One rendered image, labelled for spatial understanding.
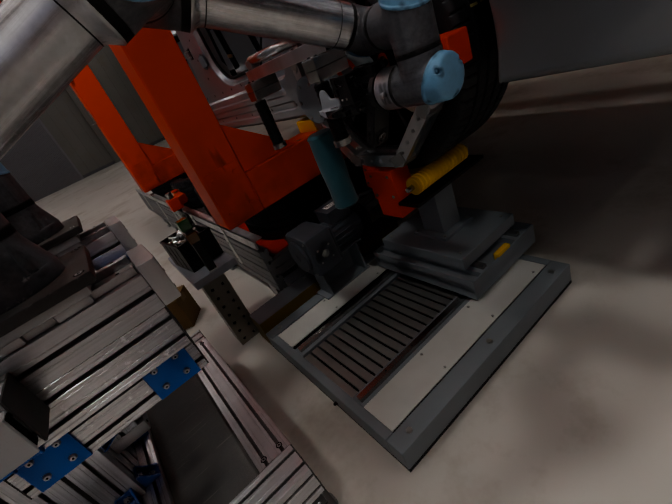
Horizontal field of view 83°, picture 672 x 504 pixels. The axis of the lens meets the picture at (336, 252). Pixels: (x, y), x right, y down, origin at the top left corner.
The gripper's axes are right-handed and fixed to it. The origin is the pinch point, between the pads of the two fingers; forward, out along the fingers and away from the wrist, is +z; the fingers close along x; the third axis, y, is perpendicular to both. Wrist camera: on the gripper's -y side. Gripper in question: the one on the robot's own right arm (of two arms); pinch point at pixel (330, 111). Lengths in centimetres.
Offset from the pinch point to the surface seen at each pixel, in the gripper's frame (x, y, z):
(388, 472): 35, -83, -18
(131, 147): 9, 2, 253
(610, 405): -12, -83, -50
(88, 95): 15, 43, 253
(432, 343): -1, -75, -6
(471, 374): 2, -75, -23
